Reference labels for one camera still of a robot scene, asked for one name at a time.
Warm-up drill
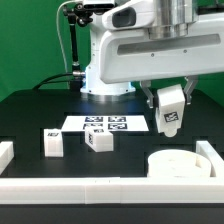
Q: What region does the white U-shaped fence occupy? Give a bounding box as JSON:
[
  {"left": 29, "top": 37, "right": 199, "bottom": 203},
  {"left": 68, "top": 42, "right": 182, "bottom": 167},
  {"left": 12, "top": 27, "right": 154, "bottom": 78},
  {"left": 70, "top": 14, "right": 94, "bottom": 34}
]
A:
[{"left": 0, "top": 141, "right": 224, "bottom": 204}]

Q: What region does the black cable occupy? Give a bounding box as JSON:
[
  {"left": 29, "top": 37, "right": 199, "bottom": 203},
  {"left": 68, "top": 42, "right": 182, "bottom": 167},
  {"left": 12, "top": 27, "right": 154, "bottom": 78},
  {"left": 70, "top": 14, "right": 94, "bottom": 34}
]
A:
[{"left": 32, "top": 72, "right": 86, "bottom": 91}]

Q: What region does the white round stool seat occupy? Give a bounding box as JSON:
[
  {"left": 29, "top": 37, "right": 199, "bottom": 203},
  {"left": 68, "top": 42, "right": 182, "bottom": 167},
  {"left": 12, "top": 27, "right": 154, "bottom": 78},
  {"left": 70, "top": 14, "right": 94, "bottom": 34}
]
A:
[{"left": 147, "top": 149, "right": 212, "bottom": 178}]

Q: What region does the white cable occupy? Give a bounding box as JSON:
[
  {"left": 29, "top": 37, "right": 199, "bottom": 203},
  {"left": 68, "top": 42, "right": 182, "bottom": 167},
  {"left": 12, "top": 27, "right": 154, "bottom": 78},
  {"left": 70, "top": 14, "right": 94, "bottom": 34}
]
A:
[{"left": 55, "top": 0, "right": 81, "bottom": 74}]

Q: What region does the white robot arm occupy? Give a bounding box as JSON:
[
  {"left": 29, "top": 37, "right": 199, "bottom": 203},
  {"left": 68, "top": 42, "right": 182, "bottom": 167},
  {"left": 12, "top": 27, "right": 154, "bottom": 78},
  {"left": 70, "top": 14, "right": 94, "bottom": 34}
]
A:
[{"left": 83, "top": 0, "right": 224, "bottom": 103}]

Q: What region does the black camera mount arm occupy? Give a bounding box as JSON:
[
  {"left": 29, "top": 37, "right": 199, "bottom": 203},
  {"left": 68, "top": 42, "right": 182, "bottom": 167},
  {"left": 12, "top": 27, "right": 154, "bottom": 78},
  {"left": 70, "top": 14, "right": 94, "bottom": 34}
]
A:
[{"left": 63, "top": 3, "right": 93, "bottom": 76}]

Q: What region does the white marker sheet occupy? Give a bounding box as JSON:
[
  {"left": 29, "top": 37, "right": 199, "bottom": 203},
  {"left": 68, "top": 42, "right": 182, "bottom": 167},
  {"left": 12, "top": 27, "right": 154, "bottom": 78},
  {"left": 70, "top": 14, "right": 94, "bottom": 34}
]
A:
[{"left": 62, "top": 115, "right": 149, "bottom": 132}]

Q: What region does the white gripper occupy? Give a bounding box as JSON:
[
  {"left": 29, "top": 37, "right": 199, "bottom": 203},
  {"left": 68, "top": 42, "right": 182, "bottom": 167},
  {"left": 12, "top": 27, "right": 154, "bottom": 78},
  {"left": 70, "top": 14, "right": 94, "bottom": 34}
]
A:
[{"left": 99, "top": 0, "right": 224, "bottom": 108}]

